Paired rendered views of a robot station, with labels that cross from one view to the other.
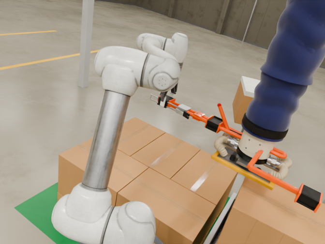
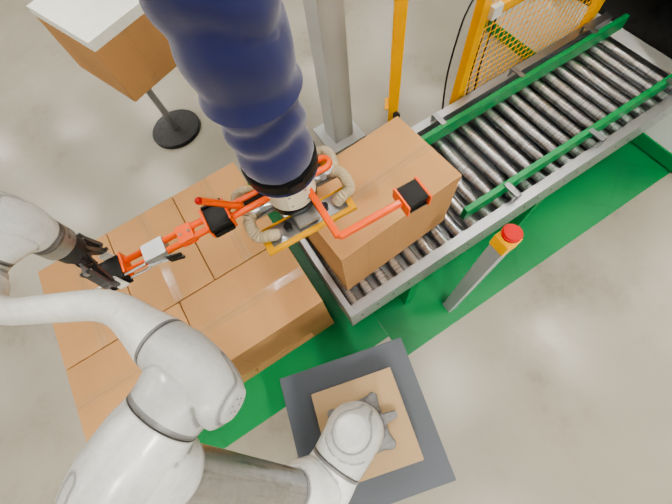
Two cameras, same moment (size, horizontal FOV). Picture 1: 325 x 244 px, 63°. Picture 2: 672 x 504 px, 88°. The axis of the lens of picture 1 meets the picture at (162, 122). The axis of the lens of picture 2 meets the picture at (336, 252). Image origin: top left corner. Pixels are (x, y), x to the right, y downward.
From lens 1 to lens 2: 0.78 m
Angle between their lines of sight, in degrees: 48
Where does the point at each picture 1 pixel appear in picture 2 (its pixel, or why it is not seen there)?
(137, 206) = (345, 434)
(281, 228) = (388, 221)
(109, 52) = not seen: outside the picture
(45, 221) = not seen: hidden behind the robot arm
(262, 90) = (253, 146)
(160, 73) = (224, 411)
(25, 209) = not seen: hidden behind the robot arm
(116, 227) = (358, 467)
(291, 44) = (242, 58)
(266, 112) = (285, 163)
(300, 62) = (279, 71)
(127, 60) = (147, 480)
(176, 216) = (280, 302)
